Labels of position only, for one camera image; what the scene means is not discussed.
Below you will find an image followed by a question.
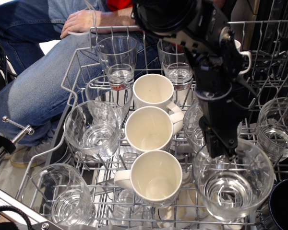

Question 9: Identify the small glass under rack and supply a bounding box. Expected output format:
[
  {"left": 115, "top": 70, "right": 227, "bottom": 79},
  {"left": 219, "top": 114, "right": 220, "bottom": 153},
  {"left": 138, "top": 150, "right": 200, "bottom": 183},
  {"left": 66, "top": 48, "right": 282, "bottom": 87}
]
[{"left": 112, "top": 189, "right": 142, "bottom": 219}]

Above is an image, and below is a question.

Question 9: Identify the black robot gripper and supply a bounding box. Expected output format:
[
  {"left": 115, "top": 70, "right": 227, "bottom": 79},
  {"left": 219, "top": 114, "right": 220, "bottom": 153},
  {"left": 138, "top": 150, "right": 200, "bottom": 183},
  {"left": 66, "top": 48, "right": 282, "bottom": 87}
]
[{"left": 131, "top": 0, "right": 245, "bottom": 101}]

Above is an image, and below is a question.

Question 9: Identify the person's forearm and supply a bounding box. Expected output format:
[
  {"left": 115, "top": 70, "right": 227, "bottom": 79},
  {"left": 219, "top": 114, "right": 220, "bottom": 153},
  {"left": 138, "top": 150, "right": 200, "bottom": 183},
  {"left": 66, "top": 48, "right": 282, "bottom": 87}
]
[{"left": 99, "top": 7, "right": 135, "bottom": 27}]

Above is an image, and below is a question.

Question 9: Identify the black braided cable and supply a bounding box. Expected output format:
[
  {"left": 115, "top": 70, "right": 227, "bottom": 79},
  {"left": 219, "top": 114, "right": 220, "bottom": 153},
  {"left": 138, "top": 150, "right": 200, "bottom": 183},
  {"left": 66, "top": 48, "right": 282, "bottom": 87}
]
[{"left": 0, "top": 204, "right": 32, "bottom": 230}]

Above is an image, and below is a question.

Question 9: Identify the tall clear glass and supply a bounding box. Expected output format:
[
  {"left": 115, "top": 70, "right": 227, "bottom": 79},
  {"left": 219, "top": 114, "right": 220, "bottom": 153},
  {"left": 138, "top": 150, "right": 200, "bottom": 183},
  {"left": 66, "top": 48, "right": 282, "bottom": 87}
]
[
  {"left": 96, "top": 36, "right": 137, "bottom": 86},
  {"left": 157, "top": 40, "right": 193, "bottom": 91}
]

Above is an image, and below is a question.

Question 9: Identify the clear glass behind left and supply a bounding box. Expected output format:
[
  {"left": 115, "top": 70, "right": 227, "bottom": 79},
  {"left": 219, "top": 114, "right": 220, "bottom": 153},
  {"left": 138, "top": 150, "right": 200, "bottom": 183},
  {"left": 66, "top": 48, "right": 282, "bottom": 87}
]
[{"left": 84, "top": 75, "right": 133, "bottom": 127}]

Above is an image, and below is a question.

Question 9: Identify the white cable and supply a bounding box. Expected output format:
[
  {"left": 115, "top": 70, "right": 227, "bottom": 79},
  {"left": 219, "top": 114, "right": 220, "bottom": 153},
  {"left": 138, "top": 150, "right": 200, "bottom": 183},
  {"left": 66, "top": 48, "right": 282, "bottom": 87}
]
[{"left": 67, "top": 0, "right": 98, "bottom": 36}]

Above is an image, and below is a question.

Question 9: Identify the metal clamp with black grip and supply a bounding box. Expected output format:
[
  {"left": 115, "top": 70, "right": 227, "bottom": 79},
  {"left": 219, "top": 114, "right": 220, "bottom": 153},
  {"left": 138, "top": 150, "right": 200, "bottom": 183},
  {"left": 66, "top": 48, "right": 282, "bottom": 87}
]
[{"left": 0, "top": 116, "right": 35, "bottom": 161}]

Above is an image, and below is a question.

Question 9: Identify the tall clear glass rear left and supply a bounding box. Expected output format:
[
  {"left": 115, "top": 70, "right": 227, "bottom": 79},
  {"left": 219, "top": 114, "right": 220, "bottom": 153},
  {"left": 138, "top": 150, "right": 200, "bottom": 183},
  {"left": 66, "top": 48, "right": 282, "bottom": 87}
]
[{"left": 96, "top": 36, "right": 137, "bottom": 86}]

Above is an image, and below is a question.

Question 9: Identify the dark blue mug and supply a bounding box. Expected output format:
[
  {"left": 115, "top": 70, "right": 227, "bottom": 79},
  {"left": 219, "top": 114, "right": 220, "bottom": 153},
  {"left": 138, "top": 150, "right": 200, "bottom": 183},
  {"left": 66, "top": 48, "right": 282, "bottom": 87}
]
[{"left": 268, "top": 179, "right": 288, "bottom": 230}]

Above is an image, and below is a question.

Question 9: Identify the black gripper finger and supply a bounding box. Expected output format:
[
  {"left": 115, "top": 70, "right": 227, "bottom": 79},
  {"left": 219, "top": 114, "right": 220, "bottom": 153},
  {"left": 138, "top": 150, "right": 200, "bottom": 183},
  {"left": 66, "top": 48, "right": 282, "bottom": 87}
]
[
  {"left": 195, "top": 91, "right": 239, "bottom": 158},
  {"left": 228, "top": 146, "right": 245, "bottom": 165}
]

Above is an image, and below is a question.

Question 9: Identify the blue jeans leg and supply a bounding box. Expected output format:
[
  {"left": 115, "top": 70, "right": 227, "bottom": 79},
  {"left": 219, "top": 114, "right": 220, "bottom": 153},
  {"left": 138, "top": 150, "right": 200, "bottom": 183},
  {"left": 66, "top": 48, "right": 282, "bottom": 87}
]
[{"left": 0, "top": 0, "right": 159, "bottom": 147}]

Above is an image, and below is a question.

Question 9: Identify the person's hand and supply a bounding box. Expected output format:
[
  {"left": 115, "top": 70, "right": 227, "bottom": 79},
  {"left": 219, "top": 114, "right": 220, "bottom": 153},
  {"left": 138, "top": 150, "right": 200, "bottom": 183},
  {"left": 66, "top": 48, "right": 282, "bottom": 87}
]
[{"left": 60, "top": 10, "right": 104, "bottom": 39}]

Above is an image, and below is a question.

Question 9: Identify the grey shoe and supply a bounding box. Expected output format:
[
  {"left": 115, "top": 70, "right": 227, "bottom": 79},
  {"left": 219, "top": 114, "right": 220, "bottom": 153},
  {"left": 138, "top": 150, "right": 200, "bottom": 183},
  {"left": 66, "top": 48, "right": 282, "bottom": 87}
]
[{"left": 10, "top": 138, "right": 51, "bottom": 168}]

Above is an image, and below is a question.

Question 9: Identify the cream mug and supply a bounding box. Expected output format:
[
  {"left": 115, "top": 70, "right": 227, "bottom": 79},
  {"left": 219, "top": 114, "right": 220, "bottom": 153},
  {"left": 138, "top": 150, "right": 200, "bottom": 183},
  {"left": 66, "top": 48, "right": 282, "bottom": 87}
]
[
  {"left": 124, "top": 106, "right": 184, "bottom": 154},
  {"left": 114, "top": 150, "right": 183, "bottom": 208},
  {"left": 133, "top": 74, "right": 181, "bottom": 113}
]

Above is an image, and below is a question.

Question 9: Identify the glass cup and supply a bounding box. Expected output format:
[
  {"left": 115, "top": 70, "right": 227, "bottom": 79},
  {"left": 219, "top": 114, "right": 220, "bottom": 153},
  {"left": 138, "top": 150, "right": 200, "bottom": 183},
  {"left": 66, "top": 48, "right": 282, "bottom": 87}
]
[
  {"left": 63, "top": 101, "right": 120, "bottom": 161},
  {"left": 20, "top": 163, "right": 95, "bottom": 227},
  {"left": 256, "top": 97, "right": 288, "bottom": 162},
  {"left": 192, "top": 138, "right": 274, "bottom": 222},
  {"left": 183, "top": 102, "right": 242, "bottom": 152}
]

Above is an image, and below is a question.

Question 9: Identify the rear cream mug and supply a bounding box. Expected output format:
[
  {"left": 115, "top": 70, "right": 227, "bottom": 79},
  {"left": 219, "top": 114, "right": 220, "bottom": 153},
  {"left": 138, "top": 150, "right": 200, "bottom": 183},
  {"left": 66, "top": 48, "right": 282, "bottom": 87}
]
[{"left": 133, "top": 74, "right": 181, "bottom": 113}]

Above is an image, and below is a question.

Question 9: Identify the grey wire dishwasher rack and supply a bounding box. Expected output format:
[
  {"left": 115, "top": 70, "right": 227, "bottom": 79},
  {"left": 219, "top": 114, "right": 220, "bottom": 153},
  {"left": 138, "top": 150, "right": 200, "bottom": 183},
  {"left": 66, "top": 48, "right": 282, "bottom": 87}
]
[{"left": 16, "top": 20, "right": 288, "bottom": 230}]

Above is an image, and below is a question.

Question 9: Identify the white mug at back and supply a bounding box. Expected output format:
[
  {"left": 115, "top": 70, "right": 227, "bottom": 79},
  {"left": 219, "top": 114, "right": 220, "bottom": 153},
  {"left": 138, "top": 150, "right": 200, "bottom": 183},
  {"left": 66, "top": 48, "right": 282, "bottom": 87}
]
[{"left": 234, "top": 40, "right": 252, "bottom": 75}]

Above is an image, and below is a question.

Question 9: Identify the tall clear glass rear centre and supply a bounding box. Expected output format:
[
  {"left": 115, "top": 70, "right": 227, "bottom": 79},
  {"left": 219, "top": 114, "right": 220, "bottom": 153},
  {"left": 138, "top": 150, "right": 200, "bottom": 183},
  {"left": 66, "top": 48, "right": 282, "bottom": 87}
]
[{"left": 157, "top": 40, "right": 193, "bottom": 91}]

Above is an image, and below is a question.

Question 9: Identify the red shirt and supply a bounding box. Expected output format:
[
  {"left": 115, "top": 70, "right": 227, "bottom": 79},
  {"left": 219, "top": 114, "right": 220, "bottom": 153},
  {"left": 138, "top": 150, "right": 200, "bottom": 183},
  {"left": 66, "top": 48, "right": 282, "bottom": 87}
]
[{"left": 106, "top": 0, "right": 133, "bottom": 11}]

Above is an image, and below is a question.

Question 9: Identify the front cream mug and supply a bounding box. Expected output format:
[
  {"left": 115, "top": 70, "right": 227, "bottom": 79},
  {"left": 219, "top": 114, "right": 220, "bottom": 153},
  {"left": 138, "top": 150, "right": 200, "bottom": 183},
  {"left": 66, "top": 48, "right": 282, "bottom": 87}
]
[{"left": 114, "top": 150, "right": 183, "bottom": 208}]

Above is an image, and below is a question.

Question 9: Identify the middle cream mug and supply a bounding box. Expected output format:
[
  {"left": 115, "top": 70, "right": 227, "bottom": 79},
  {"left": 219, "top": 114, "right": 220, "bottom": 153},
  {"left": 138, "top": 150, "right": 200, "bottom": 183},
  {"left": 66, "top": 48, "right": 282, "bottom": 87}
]
[{"left": 124, "top": 106, "right": 184, "bottom": 154}]

